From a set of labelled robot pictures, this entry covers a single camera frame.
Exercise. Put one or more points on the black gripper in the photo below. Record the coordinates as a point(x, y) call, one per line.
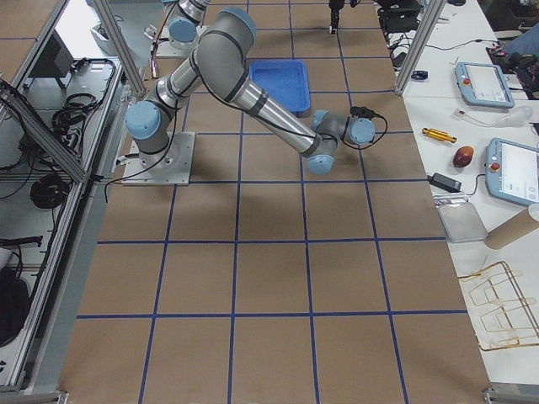
point(333, 14)

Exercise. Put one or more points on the teach pendant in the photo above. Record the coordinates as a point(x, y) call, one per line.
point(511, 172)
point(483, 85)

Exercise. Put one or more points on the cardboard tube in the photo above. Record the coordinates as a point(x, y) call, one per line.
point(514, 228)

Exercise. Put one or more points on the black power adapter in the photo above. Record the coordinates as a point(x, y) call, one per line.
point(445, 183)

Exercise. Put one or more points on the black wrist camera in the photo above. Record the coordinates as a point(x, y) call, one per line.
point(362, 112)

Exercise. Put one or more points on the aluminium frame post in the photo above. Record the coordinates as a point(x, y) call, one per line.
point(422, 35)

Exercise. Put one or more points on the red mango fruit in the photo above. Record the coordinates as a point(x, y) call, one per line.
point(463, 156)

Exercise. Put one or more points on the small blue black device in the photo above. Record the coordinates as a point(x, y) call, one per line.
point(419, 76)

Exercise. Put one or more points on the upper teach pendant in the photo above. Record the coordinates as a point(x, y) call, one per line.
point(483, 85)

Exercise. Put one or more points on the blue plastic tray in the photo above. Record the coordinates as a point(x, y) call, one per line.
point(286, 80)

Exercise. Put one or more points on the clear plastic lidded box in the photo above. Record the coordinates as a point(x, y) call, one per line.
point(460, 220)

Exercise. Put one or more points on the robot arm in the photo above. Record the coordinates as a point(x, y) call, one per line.
point(183, 18)
point(217, 63)

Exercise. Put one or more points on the lower teach pendant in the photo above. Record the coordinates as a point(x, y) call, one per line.
point(511, 172)

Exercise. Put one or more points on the gold brass cylinder tool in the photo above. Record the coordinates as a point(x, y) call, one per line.
point(438, 135)

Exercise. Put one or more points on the gold wire rack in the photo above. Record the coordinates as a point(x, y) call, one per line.
point(502, 314)

